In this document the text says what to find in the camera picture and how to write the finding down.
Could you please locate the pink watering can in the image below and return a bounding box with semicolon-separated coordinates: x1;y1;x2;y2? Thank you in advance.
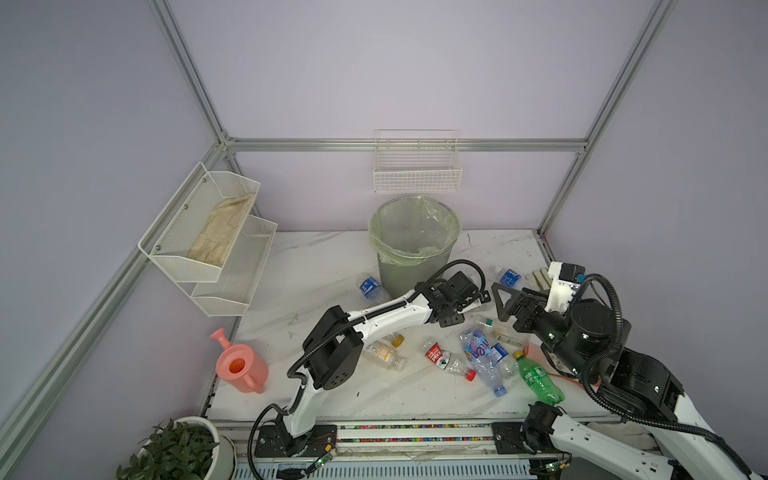
210;328;269;394

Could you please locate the white mesh two-tier shelf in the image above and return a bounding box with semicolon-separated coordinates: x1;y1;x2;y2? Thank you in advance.
138;163;277;317

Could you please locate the blue label bottle near bin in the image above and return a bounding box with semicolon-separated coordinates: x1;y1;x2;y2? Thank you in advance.
462;299;494;314

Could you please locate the yellow label clear bottle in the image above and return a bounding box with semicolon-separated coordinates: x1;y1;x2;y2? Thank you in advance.
362;341;407;372

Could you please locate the green plastic bin liner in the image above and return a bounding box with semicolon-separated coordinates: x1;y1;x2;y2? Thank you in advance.
368;195;463;267

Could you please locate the green soda bottle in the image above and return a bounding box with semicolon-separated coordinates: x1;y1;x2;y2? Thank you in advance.
513;350;565;406

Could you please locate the white wire wall basket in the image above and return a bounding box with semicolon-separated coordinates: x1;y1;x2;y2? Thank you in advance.
373;129;463;194

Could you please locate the blue label bottle by bin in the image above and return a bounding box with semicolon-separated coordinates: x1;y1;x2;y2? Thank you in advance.
357;274;392;305

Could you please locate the grey mesh waste bin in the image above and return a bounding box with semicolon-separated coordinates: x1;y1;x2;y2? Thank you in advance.
368;195;462;297

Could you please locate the blue label bottle far right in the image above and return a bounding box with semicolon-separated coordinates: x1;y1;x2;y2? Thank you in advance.
493;266;524;290

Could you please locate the potted green plant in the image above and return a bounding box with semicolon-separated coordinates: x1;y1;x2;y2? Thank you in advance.
115;416;237;480

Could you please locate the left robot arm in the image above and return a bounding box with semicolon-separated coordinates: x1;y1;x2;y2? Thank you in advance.
251;259;490;457

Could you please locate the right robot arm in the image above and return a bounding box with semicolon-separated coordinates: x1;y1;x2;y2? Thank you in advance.
491;265;759;479

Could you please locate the orange label bottle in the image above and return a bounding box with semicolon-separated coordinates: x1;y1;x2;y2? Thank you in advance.
385;332;405;348

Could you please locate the red label bottle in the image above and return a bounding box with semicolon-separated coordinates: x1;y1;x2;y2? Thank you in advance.
422;340;476;382

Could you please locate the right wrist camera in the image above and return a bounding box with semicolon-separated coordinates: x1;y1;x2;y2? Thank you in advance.
545;261;585;314

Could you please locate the beige cloth in shelf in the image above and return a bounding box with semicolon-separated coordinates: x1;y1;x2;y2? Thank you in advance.
187;194;255;267

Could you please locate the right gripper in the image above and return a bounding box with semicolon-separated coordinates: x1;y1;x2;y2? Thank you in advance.
485;279;588;376

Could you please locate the red coated glove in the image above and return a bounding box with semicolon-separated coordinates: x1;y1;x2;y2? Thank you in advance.
524;343;581;387

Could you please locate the small blue label bottle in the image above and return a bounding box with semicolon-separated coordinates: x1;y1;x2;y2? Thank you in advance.
488;343;518;379

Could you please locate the grey white work glove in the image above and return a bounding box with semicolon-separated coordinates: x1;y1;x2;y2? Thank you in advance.
525;268;552;291

